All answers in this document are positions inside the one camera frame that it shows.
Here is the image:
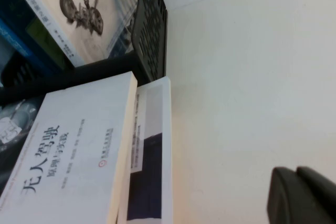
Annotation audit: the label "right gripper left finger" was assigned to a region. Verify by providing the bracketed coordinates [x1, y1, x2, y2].
[267, 167, 336, 224]

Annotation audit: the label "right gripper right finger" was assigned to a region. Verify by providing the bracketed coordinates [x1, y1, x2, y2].
[296, 166, 336, 201]

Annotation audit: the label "white autonomous driving book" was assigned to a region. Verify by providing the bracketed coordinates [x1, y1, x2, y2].
[0, 71, 139, 224]

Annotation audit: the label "dark mobile robot book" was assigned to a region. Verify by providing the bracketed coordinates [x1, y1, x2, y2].
[115, 76, 174, 224]

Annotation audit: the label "black plastic book stand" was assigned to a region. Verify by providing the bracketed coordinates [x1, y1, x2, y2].
[0, 0, 169, 104]

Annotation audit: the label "blue spine mechanical design book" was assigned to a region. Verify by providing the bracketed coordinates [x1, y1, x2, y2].
[0, 0, 66, 78]

